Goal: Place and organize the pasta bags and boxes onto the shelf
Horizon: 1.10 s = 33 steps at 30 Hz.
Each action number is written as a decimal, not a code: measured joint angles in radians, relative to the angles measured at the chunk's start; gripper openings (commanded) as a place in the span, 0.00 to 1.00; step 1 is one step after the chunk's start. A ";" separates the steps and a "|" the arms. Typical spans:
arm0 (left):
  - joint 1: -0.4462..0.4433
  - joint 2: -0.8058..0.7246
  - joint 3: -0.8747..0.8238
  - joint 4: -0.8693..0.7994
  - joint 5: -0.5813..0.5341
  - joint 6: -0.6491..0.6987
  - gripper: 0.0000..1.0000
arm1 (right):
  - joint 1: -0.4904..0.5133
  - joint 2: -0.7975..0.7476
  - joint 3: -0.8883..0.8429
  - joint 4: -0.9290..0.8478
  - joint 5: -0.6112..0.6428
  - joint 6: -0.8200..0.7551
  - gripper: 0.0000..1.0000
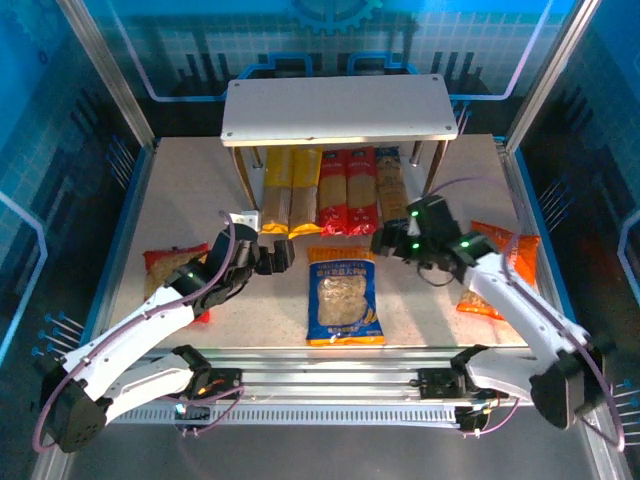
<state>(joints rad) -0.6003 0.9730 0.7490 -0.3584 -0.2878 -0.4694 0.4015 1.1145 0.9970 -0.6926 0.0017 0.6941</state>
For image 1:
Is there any aluminium frame post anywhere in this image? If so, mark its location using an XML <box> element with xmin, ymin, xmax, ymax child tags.
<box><xmin>504</xmin><ymin>0</ymin><xmax>604</xmax><ymax>151</ymax></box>
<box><xmin>55</xmin><ymin>0</ymin><xmax>157</xmax><ymax>150</ymax></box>

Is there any blue gold spaghetti bag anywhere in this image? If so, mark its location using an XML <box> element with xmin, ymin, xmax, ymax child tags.
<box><xmin>374</xmin><ymin>146</ymin><xmax>412</xmax><ymax>226</ymax></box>

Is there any orange pasta bag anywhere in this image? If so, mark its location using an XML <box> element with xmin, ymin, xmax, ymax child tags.
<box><xmin>455</xmin><ymin>219</ymin><xmax>542</xmax><ymax>321</ymax></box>

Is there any black connector board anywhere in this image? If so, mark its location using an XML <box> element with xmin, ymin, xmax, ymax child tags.
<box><xmin>173</xmin><ymin>397</ymin><xmax>211</xmax><ymax>437</ymax></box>
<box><xmin>454</xmin><ymin>404</ymin><xmax>489</xmax><ymax>437</ymax></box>

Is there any red short pasta bag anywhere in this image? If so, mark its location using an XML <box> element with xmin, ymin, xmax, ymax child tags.
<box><xmin>143</xmin><ymin>243</ymin><xmax>211</xmax><ymax>324</ymax></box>

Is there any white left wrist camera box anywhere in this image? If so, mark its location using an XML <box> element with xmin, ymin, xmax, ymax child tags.
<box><xmin>229</xmin><ymin>210</ymin><xmax>262</xmax><ymax>232</ymax></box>

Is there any blue macaroni bag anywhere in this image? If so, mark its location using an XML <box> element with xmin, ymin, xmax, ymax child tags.
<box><xmin>305</xmin><ymin>245</ymin><xmax>387</xmax><ymax>347</ymax></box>

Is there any aluminium front frame rail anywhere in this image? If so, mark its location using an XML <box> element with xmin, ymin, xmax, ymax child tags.
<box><xmin>62</xmin><ymin>347</ymin><xmax>599</xmax><ymax>401</ymax></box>

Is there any red spaghetti bag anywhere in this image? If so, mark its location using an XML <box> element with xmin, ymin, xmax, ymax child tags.
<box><xmin>317</xmin><ymin>148</ymin><xmax>350</xmax><ymax>238</ymax></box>
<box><xmin>344</xmin><ymin>146</ymin><xmax>380</xmax><ymax>237</ymax></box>

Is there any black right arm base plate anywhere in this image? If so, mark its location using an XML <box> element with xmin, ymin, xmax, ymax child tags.
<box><xmin>417</xmin><ymin>367</ymin><xmax>510</xmax><ymax>401</ymax></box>

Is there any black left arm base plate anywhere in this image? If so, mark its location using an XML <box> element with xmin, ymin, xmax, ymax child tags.
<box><xmin>194</xmin><ymin>367</ymin><xmax>247</xmax><ymax>401</ymax></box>

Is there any slotted grey cable duct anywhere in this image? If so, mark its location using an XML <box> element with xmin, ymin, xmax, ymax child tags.
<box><xmin>107</xmin><ymin>403</ymin><xmax>459</xmax><ymax>427</ymax></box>

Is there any white two-tier metal shelf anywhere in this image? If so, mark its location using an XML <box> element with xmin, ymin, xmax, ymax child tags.
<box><xmin>220</xmin><ymin>74</ymin><xmax>459</xmax><ymax>221</ymax></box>

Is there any yellow spaghetti bag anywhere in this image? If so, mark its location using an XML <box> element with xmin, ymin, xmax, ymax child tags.
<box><xmin>260</xmin><ymin>146</ymin><xmax>296</xmax><ymax>236</ymax></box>
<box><xmin>288</xmin><ymin>146</ymin><xmax>325</xmax><ymax>240</ymax></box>

